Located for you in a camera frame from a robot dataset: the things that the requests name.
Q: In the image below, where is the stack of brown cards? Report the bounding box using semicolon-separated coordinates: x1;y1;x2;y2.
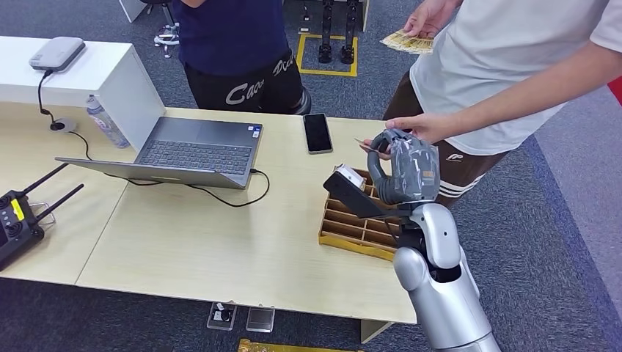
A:
379;29;436;56

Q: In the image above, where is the office chair base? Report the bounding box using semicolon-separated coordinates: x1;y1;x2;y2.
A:
141;0;181;59

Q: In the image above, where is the black smartphone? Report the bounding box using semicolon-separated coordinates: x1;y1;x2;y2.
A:
302;113;334;155

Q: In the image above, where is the white cabinet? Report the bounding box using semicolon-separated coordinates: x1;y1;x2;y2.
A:
0;35;167;153

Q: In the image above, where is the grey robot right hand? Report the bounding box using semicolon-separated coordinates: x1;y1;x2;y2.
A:
366;128;442;207

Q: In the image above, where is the person in dark shirt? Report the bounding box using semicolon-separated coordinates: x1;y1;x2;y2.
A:
171;0;312;117

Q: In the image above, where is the black wrist camera with pale box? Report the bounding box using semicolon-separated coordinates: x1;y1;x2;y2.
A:
322;164;412;220

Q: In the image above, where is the person's right hand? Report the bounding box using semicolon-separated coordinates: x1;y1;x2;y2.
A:
403;0;463;40

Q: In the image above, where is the round desk cable grommet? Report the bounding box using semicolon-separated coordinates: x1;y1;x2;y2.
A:
49;117;78;133

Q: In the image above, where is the black laptop power cable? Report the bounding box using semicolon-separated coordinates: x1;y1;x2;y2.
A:
67;130;271;209

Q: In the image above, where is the person's left hand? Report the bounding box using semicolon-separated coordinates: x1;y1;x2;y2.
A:
363;113;461;161

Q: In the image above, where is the black remote controller with antennas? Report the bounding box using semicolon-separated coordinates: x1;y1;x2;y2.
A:
0;162;86;271

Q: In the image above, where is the grey flat box device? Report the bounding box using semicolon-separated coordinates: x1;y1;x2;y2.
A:
29;37;87;73

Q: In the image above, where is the black device cable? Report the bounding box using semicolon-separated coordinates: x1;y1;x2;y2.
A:
37;69;67;131

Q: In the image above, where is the gold foil sheet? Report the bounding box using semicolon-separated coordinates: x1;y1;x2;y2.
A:
237;339;364;352

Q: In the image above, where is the brown printed card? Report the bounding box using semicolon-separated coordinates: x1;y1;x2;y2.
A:
354;137;388;157

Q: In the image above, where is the clear acrylic stand with part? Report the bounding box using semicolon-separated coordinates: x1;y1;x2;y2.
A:
206;301;238;332

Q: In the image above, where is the clear plastic water bottle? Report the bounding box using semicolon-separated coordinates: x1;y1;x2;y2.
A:
86;95;131;150

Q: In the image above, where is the wooden slotted card tray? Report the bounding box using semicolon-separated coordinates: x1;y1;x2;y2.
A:
318;166;405;263

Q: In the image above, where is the black robot leg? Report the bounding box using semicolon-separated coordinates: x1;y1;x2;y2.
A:
318;0;334;65
339;0;359;66

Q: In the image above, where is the person in white shirt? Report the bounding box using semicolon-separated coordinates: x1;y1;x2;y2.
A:
363;0;622;210

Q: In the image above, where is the grey open laptop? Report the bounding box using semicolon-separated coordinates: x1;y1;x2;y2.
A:
54;116;264;191

